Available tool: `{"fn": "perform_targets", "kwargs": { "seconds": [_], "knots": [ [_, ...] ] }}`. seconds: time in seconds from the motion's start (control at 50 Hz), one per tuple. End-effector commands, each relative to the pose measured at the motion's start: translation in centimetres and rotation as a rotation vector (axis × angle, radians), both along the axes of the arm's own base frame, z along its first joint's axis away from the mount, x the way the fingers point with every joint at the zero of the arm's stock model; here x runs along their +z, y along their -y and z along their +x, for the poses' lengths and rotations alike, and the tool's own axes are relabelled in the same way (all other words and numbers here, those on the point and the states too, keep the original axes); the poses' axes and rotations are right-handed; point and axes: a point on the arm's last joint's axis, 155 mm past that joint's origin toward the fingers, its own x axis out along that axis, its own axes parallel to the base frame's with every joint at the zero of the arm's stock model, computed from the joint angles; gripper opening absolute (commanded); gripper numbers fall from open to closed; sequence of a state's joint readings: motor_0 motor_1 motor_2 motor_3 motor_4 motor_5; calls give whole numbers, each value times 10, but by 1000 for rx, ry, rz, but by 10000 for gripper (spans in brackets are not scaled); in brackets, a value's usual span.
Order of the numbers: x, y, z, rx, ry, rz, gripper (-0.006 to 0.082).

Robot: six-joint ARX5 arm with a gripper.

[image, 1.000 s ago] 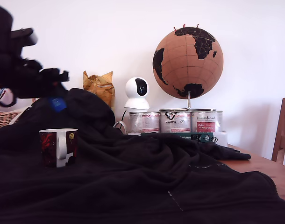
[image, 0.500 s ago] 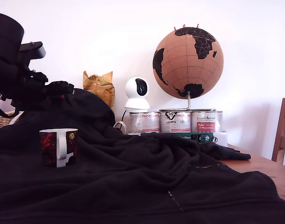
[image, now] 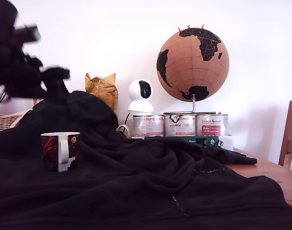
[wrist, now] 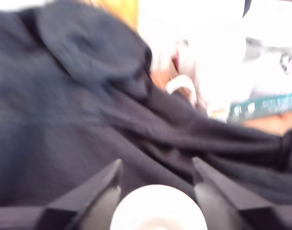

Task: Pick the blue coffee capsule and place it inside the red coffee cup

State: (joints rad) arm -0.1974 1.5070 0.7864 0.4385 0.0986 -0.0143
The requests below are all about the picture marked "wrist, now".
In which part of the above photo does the tin can red text label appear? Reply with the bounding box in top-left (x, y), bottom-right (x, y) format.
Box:
top-left (152, 38), bottom-right (247, 113)

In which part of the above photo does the black fleece blanket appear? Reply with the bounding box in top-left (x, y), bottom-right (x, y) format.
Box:
top-left (0, 0), bottom-right (292, 230)

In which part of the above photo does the flat green box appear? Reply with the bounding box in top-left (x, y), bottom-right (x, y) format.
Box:
top-left (228, 92), bottom-right (292, 123)

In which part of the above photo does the red coffee mug white handle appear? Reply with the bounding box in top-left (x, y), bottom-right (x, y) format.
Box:
top-left (109, 184), bottom-right (208, 230)

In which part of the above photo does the white cable loop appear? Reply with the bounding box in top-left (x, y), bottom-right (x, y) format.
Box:
top-left (165, 74), bottom-right (198, 106)

